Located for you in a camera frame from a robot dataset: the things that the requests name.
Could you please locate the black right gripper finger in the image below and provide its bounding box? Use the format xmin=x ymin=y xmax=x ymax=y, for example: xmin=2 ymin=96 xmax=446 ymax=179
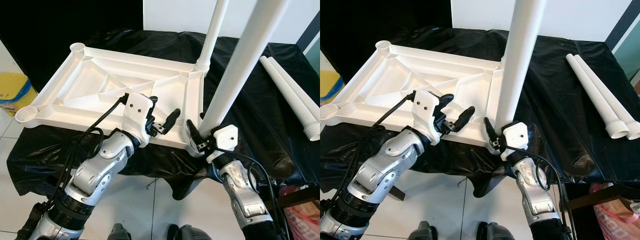
xmin=483 ymin=117 xmax=498 ymax=146
xmin=186 ymin=119 xmax=202 ymax=150

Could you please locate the white plastic table leg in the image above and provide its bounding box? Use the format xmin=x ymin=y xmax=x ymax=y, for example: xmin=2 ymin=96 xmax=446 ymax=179
xmin=494 ymin=0 xmax=548 ymax=132
xmin=199 ymin=0 xmax=290 ymax=138
xmin=267 ymin=56 xmax=321 ymax=123
xmin=259 ymin=55 xmax=321 ymax=142
xmin=574 ymin=54 xmax=640 ymax=141
xmin=194 ymin=0 xmax=230 ymax=75
xmin=566 ymin=54 xmax=630 ymax=140
xmin=499 ymin=30 xmax=513 ymax=72

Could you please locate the white plastic table top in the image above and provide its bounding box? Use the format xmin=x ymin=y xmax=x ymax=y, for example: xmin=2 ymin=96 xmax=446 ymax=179
xmin=15 ymin=42 xmax=211 ymax=158
xmin=320 ymin=40 xmax=511 ymax=151

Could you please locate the black plastic table cover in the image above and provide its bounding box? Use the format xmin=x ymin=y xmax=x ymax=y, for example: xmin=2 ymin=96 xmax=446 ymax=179
xmin=7 ymin=27 xmax=321 ymax=201
xmin=320 ymin=25 xmax=640 ymax=198

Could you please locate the grey right robot foot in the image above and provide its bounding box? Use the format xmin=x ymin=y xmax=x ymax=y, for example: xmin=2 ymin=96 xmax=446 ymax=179
xmin=476 ymin=221 xmax=516 ymax=240
xmin=167 ymin=224 xmax=213 ymax=240

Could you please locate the grey robot foot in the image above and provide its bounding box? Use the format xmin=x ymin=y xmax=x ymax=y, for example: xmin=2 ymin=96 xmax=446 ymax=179
xmin=476 ymin=221 xmax=516 ymax=240
xmin=107 ymin=223 xmax=132 ymax=240
xmin=167 ymin=224 xmax=213 ymax=240
xmin=409 ymin=221 xmax=441 ymax=240

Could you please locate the black backdrop sheet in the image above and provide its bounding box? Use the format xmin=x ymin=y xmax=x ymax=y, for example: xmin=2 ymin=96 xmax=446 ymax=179
xmin=0 ymin=0 xmax=146 ymax=78
xmin=320 ymin=0 xmax=453 ymax=61

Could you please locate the grey left robot foot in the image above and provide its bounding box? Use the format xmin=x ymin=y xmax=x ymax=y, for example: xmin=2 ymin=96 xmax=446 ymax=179
xmin=409 ymin=221 xmax=441 ymax=240
xmin=107 ymin=223 xmax=132 ymax=240

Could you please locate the yellow bin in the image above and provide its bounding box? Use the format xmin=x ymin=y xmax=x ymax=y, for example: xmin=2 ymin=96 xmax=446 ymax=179
xmin=320 ymin=70 xmax=346 ymax=106
xmin=0 ymin=72 xmax=38 ymax=118

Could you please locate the pink plastic bag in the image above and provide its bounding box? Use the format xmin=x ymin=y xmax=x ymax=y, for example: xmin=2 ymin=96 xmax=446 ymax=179
xmin=590 ymin=182 xmax=640 ymax=240
xmin=280 ymin=185 xmax=321 ymax=240

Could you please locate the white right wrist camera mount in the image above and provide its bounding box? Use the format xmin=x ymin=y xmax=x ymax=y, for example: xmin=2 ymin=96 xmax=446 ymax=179
xmin=500 ymin=121 xmax=528 ymax=162
xmin=206 ymin=124 xmax=239 ymax=163

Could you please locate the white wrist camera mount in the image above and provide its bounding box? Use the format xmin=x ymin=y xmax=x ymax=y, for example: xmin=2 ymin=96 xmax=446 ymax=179
xmin=500 ymin=121 xmax=528 ymax=162
xmin=206 ymin=124 xmax=239 ymax=163
xmin=414 ymin=90 xmax=443 ymax=146
xmin=122 ymin=92 xmax=153 ymax=149

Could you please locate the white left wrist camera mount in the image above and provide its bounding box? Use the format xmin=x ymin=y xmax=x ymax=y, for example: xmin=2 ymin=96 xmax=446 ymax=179
xmin=414 ymin=90 xmax=443 ymax=146
xmin=122 ymin=92 xmax=153 ymax=149

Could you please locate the dark door frame strip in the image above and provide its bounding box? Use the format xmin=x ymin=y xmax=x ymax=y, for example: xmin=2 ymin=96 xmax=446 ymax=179
xmin=602 ymin=0 xmax=640 ymax=51
xmin=295 ymin=10 xmax=321 ymax=53

